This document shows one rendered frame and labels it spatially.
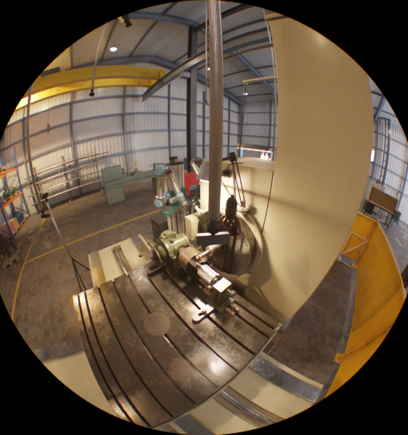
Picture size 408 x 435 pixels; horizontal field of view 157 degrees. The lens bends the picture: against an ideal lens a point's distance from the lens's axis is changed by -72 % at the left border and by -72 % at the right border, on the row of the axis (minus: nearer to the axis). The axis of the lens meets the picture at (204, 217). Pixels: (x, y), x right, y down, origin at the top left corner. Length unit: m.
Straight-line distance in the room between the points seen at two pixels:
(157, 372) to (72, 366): 1.10
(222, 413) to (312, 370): 1.42
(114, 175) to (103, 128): 4.67
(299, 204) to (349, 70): 0.82
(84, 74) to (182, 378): 8.52
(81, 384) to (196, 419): 1.04
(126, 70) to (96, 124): 3.83
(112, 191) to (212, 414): 6.53
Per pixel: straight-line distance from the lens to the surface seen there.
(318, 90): 0.89
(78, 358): 1.90
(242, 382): 1.36
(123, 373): 1.14
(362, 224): 3.90
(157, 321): 1.15
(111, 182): 6.45
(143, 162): 10.69
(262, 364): 1.38
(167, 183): 2.13
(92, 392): 1.79
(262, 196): 0.94
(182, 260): 1.11
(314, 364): 2.49
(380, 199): 8.93
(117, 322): 1.25
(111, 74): 8.02
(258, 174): 0.93
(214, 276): 1.03
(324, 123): 0.84
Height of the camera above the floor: 2.04
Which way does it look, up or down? 28 degrees down
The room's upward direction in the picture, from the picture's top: straight up
